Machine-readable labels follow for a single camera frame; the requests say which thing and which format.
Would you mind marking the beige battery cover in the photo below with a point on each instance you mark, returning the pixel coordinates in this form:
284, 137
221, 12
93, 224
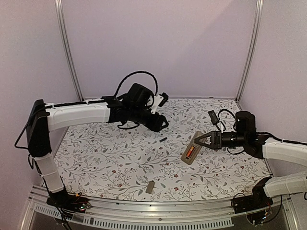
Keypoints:
150, 187

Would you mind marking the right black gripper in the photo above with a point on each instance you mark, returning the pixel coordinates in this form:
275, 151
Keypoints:
218, 139

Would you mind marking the orange battery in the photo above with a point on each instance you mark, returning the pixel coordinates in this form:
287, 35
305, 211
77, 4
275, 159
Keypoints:
190, 151

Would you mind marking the beige remote control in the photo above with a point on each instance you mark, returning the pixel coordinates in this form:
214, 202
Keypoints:
197, 148

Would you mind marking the aluminium frame post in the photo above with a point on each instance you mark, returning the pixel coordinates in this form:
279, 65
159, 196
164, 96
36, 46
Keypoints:
251, 49
67, 49

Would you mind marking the right aluminium frame post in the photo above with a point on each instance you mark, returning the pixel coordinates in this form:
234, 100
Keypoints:
251, 49

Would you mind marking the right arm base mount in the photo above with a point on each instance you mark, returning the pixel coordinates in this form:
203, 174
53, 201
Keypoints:
258, 199

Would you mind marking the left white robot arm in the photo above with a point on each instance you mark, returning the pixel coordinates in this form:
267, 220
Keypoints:
139, 105

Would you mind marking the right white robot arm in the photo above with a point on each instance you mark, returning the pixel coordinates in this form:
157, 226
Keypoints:
262, 145

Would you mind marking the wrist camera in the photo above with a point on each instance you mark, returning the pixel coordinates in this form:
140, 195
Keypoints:
158, 101
216, 121

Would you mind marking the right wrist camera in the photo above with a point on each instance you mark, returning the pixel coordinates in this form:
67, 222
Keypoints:
216, 121

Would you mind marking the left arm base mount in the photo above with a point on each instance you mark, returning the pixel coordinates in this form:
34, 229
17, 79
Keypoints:
68, 202

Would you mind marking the floral patterned table mat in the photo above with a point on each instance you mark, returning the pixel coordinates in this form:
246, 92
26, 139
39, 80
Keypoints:
103, 161

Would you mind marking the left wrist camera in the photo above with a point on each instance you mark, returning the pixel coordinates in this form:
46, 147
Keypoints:
158, 101

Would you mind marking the left aluminium frame post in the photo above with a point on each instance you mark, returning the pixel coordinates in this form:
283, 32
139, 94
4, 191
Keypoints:
67, 49

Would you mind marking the front aluminium rail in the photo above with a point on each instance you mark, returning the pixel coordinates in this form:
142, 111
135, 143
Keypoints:
108, 214

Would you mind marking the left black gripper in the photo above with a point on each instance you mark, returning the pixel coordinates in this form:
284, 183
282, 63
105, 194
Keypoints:
154, 126

